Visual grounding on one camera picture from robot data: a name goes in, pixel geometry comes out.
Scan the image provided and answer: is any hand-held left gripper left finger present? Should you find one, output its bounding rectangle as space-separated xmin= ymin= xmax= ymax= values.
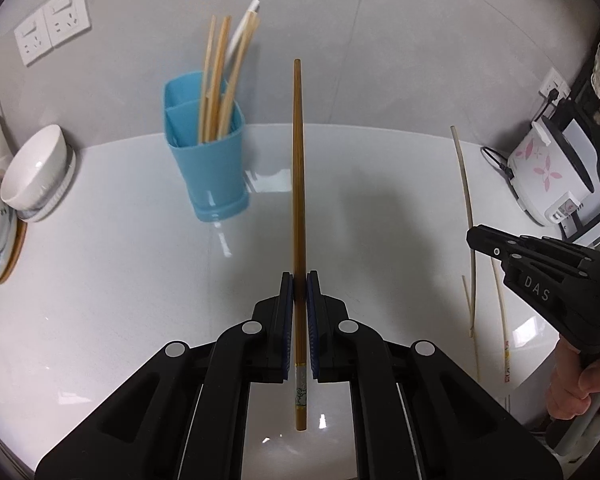
xmin=35 ymin=271 xmax=296 ymax=480

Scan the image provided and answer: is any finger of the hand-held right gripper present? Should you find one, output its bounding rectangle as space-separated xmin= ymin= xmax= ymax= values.
xmin=519 ymin=235 xmax=600 ymax=275
xmin=466 ymin=225 xmax=532 ymax=272

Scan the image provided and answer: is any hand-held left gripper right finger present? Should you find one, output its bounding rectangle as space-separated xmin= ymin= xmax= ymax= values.
xmin=306 ymin=270 xmax=563 ymax=480

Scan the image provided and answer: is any blue plastic utensil holder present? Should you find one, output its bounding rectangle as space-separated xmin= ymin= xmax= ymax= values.
xmin=162 ymin=72 xmax=251 ymax=223

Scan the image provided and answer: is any dark brown wooden chopstick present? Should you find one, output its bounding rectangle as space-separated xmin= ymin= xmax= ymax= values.
xmin=292 ymin=59 xmax=311 ymax=432

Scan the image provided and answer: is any person's right hand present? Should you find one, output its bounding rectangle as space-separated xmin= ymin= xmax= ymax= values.
xmin=545 ymin=339 xmax=600 ymax=420

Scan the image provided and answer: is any long pale chopstick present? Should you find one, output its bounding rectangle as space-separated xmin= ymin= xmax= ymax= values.
xmin=451 ymin=126 xmax=477 ymax=337

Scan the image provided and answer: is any white flowered rice cooker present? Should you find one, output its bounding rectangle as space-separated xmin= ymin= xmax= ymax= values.
xmin=507 ymin=115 xmax=600 ymax=227

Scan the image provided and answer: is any black metal rack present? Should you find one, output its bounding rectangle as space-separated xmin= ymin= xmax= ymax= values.
xmin=555 ymin=75 xmax=600 ymax=241

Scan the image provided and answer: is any white socket with plug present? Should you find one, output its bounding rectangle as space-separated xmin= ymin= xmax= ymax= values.
xmin=537 ymin=67 xmax=571 ymax=107

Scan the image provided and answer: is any large white bowl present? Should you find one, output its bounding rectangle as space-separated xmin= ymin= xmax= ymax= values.
xmin=0 ymin=125 xmax=66 ymax=211

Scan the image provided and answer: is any white plastic chopstick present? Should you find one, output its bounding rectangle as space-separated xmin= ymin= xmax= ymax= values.
xmin=226 ymin=0 xmax=260 ymax=51

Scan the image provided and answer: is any black rice cooker cable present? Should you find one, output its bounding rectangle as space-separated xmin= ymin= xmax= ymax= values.
xmin=481 ymin=146 xmax=518 ymax=182

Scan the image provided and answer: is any white wall socket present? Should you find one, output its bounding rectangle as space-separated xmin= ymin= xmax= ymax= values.
xmin=14 ymin=8 xmax=53 ymax=67
xmin=42 ymin=0 xmax=90 ymax=48

